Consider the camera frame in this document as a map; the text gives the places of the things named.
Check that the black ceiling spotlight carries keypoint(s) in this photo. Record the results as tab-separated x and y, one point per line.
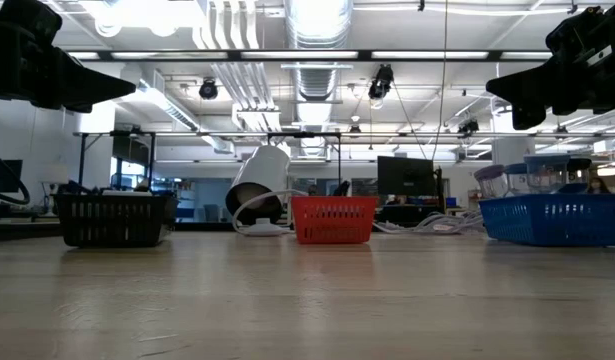
468	126
208	89
383	77

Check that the blue plastic basket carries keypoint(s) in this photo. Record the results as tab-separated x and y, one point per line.
537	220

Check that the red plastic basket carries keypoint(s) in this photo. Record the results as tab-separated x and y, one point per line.
334	220

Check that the pale purple sand timer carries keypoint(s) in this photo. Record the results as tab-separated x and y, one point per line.
489	175

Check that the white cylindrical lamp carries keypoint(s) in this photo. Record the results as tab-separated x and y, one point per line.
264	170

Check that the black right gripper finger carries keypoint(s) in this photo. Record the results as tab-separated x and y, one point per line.
542	82
529	119

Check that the black ceiling light rail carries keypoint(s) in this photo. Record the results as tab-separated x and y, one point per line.
365	55

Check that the black background robot arm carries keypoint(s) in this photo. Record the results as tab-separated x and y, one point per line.
343	188

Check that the white round puck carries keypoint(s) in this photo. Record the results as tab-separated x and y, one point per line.
262	229

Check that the black computer monitor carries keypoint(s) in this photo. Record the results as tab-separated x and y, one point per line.
404	175

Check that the black plastic basket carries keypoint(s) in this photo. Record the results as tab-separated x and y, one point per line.
112	220

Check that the silver ventilation duct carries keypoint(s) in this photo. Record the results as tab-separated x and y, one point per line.
317	82

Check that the black metal rack frame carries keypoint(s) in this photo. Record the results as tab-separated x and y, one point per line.
82	165

